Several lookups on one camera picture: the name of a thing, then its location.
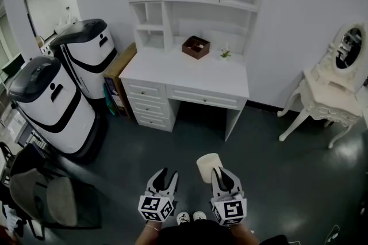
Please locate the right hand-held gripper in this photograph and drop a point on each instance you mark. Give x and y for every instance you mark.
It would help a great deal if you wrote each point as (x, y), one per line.
(230, 209)

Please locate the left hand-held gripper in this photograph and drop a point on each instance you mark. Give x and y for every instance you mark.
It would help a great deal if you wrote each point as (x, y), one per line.
(156, 206)

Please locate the cream cup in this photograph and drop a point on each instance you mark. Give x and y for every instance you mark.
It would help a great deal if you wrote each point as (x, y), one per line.
(207, 166)

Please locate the person's left forearm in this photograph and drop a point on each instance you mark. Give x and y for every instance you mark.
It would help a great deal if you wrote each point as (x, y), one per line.
(148, 233)

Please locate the person's right forearm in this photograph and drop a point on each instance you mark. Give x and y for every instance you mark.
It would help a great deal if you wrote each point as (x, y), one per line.
(240, 229)

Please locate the small white desk drawer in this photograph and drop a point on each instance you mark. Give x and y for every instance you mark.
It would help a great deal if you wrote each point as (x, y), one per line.
(149, 107)
(152, 121)
(145, 91)

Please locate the wide white desk drawer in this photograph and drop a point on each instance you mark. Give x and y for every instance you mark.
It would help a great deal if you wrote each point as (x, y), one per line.
(204, 97)

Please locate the white desk with hutch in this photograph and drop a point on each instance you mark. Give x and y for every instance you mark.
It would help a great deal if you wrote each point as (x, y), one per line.
(178, 74)

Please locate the person's left white shoe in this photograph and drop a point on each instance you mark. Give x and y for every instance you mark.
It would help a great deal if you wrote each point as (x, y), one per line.
(183, 218)

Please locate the person's white shoe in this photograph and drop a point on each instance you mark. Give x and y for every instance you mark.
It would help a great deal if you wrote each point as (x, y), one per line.
(199, 215)
(183, 218)

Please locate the person's right white shoe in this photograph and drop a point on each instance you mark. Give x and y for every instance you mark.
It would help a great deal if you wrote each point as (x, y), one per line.
(199, 215)

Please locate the person's black shirt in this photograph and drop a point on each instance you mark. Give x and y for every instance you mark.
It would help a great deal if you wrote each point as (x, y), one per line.
(195, 233)

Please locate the grey padded chair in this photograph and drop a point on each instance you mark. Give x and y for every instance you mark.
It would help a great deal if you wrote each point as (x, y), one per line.
(60, 200)

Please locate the flat brown cardboard box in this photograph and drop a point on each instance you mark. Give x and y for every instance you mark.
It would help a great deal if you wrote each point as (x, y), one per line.
(120, 65)

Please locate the white black service robot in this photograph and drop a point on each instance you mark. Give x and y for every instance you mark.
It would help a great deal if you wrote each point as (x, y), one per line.
(57, 111)
(92, 45)

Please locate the small potted flower plant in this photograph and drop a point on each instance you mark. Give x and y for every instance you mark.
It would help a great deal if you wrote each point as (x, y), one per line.
(225, 52)

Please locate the brown wooden organizer box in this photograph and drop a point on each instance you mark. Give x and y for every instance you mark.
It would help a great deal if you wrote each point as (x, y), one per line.
(195, 48)

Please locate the white ornate vanity table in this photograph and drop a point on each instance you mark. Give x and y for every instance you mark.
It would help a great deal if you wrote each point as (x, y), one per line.
(330, 94)

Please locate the oval vanity mirror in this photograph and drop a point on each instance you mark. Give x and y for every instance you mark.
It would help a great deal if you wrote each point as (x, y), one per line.
(348, 48)

